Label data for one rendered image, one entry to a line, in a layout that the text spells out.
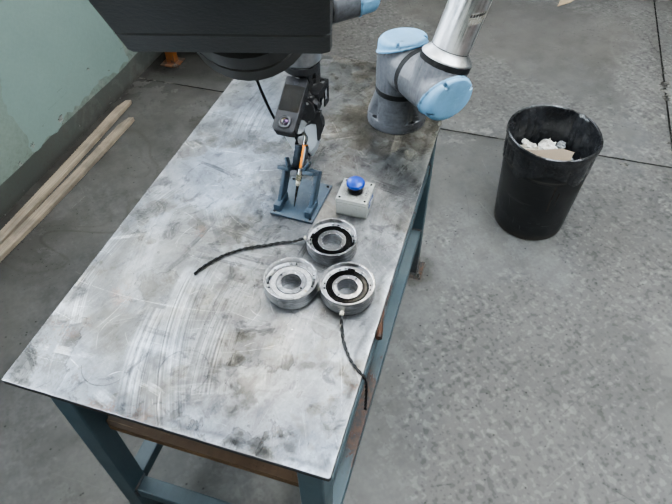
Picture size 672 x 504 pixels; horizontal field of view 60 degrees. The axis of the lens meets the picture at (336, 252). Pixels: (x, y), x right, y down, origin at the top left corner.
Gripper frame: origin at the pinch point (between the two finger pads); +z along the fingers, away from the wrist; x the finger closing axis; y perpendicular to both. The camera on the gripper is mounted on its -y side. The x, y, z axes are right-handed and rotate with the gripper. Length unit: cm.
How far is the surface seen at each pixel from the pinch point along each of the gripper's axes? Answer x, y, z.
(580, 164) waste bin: -65, 83, 52
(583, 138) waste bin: -66, 107, 57
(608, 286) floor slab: -88, 70, 93
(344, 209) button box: -10.6, -3.8, 10.4
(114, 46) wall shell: 155, 127, 69
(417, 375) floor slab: -31, 10, 92
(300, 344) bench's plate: -13.9, -38.1, 12.0
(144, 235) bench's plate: 27.7, -23.5, 11.9
